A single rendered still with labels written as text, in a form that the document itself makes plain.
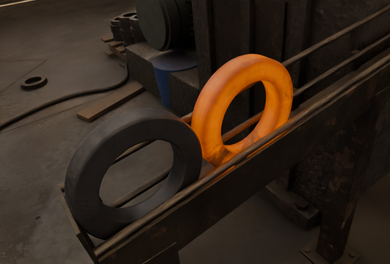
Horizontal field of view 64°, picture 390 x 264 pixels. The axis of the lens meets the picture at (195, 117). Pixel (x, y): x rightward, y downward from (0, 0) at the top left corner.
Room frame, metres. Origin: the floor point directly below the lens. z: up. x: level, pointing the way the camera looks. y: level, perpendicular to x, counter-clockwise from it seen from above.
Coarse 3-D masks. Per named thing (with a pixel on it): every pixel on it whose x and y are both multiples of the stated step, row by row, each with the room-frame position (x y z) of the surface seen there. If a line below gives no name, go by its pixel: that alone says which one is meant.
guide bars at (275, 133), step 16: (384, 64) 0.59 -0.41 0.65; (352, 80) 0.52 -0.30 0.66; (304, 112) 0.45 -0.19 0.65; (288, 128) 0.42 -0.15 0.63; (256, 144) 0.39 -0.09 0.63; (240, 160) 0.36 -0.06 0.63; (208, 176) 0.33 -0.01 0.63; (192, 192) 0.32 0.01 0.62; (160, 208) 0.29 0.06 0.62; (144, 224) 0.27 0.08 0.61; (112, 240) 0.25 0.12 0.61; (96, 256) 0.24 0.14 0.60
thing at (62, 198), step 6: (60, 198) 0.29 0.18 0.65; (66, 204) 0.28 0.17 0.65; (66, 210) 0.27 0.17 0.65; (72, 216) 0.26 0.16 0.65; (72, 222) 0.25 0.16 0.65; (78, 228) 0.24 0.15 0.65; (78, 234) 0.23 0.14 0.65; (84, 234) 0.26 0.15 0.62; (84, 240) 0.24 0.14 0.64; (90, 240) 0.28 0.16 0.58; (84, 246) 0.24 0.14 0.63; (90, 246) 0.24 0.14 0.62; (90, 252) 0.24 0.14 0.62; (96, 258) 0.24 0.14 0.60
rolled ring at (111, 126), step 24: (120, 120) 0.31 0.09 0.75; (144, 120) 0.31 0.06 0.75; (168, 120) 0.33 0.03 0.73; (96, 144) 0.28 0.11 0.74; (120, 144) 0.29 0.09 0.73; (192, 144) 0.34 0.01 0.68; (72, 168) 0.28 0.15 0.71; (96, 168) 0.28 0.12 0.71; (192, 168) 0.34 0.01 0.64; (72, 192) 0.26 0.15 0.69; (96, 192) 0.27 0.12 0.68; (168, 192) 0.33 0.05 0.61; (96, 216) 0.27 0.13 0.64; (120, 216) 0.29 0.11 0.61
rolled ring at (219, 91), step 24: (216, 72) 0.40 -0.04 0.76; (240, 72) 0.39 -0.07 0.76; (264, 72) 0.41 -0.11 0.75; (216, 96) 0.36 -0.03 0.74; (288, 96) 0.44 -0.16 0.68; (192, 120) 0.37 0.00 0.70; (216, 120) 0.36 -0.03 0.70; (264, 120) 0.44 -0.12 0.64; (216, 144) 0.36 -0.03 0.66; (240, 144) 0.41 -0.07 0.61
